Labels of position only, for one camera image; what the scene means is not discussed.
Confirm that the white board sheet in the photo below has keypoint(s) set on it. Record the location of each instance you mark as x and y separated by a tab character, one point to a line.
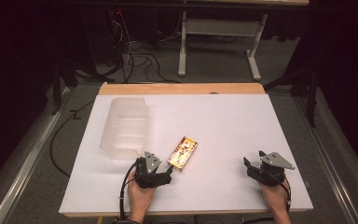
223	130

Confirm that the person's right hand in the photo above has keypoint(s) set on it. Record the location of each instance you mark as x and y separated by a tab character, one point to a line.
276	197

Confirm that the dark computer tower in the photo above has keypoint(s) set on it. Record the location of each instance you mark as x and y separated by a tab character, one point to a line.
115	37

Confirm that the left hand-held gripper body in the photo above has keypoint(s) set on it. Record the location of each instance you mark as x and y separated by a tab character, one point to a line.
146	177

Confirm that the translucent plastic bin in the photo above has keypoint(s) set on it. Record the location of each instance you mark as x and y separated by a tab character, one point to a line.
124	130

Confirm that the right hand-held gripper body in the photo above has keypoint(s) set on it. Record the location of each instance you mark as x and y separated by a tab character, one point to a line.
268	174

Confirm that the black metal stand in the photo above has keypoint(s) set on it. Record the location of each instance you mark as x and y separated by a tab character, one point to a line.
60	81
307	90

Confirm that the white metal frame desk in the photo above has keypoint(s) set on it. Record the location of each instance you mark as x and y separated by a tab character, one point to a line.
220	28

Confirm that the aluminium floor rail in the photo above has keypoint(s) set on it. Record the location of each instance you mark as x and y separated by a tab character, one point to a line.
28	161
329	161

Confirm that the person's left hand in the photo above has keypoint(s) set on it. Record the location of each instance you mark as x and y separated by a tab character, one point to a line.
140	197

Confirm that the red and yellow snack packet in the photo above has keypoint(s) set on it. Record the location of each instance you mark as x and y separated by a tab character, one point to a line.
182	153

